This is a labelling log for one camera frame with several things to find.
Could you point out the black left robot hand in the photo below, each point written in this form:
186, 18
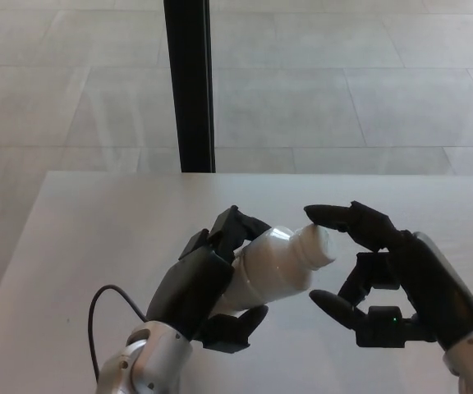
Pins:
191, 287

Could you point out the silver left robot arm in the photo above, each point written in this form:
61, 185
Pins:
154, 361

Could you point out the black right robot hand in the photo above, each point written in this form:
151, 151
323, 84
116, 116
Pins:
433, 287

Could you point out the black vertical window post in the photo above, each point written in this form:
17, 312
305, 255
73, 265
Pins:
191, 86

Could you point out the white plastic bottle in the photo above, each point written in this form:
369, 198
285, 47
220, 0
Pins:
273, 262

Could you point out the white bottle cap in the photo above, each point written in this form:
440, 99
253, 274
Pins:
320, 246

